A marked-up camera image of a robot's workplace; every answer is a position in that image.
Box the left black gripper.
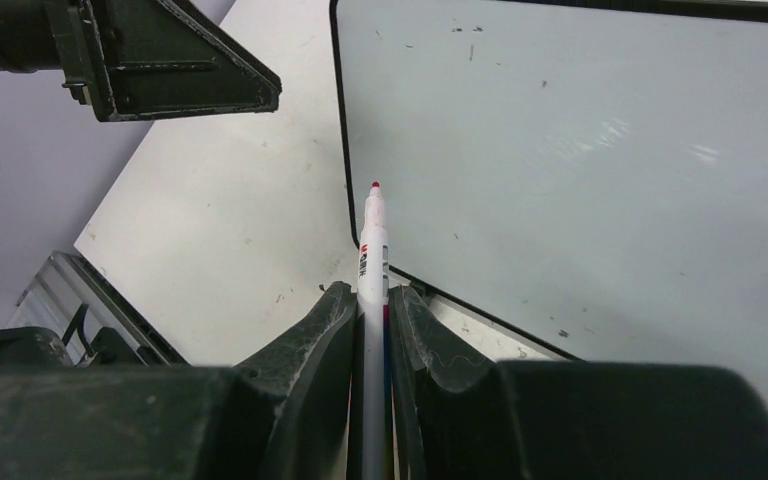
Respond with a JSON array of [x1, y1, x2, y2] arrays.
[[42, 0, 282, 122]]

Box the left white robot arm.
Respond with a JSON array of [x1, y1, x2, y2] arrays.
[[0, 0, 282, 122]]

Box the aluminium frame rail front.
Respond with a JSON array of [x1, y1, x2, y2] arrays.
[[6, 251, 103, 341]]

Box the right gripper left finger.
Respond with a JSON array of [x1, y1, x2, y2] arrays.
[[0, 282, 357, 479]]

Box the white marker pen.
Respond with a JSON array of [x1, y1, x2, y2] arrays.
[[352, 181, 394, 479]]

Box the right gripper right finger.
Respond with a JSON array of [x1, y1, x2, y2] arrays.
[[389, 287, 768, 479]]

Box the small black-framed whiteboard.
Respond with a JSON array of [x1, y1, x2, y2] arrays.
[[329, 1, 768, 404]]

